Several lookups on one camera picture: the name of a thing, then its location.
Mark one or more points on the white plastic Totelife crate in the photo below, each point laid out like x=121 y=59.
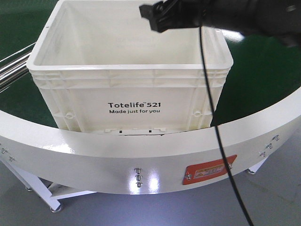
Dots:
x=101 y=69

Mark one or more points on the white curved conveyor frame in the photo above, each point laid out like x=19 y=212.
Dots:
x=144 y=164

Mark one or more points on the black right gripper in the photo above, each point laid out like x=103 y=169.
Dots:
x=176 y=14

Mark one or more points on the white conveyor support leg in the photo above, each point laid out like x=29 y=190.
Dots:
x=51 y=194

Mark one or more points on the steel conveyor rollers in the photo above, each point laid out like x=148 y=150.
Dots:
x=13 y=67

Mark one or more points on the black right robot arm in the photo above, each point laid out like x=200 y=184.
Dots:
x=273 y=18

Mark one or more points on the orange warning label plate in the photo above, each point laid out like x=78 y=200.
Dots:
x=206 y=170

